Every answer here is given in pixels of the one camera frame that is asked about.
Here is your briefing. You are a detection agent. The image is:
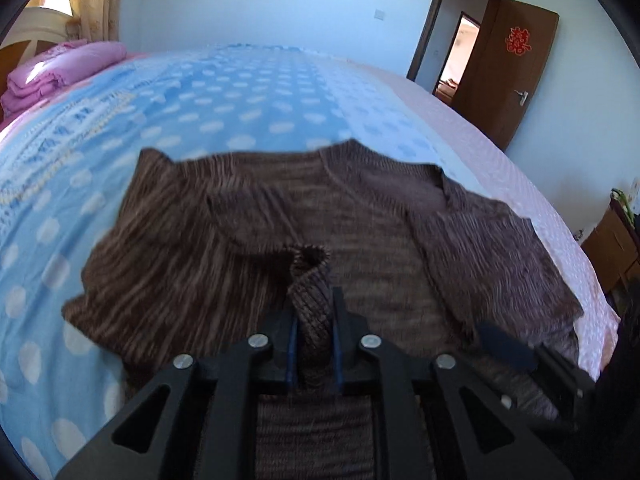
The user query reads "brown knitted sweater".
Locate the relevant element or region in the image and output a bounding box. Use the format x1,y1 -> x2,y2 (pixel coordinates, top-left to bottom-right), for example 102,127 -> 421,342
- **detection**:
62,141 -> 582,479

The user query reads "brown wooden cabinet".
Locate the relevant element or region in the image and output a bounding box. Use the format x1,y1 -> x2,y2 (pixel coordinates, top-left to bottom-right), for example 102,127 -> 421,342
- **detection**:
580,198 -> 639,292

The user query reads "green item on cabinet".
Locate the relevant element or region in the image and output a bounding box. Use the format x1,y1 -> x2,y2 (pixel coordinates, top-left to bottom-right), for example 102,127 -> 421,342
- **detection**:
611,188 -> 634,223

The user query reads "blue pink dotted bedsheet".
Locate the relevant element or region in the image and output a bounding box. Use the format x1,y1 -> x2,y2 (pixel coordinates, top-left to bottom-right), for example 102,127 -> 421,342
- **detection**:
1,46 -> 618,479

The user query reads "brown wooden door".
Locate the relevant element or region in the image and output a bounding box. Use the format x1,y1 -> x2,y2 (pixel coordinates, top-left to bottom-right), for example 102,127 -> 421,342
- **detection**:
451,0 -> 560,151

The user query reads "red double happiness decoration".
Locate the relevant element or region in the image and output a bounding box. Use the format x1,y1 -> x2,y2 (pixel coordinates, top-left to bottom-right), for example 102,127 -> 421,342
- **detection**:
504,26 -> 533,56

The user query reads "pink folded quilt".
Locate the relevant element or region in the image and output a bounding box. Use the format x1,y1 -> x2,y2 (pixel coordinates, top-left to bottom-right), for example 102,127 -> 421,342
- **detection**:
1,39 -> 127,119

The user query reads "wooden headboard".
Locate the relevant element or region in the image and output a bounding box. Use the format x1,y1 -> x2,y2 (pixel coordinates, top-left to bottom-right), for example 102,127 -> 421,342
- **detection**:
0,6 -> 79,94

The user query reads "silver door handle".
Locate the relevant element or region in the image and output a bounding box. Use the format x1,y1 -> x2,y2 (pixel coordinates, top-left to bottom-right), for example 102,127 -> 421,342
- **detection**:
515,90 -> 529,106

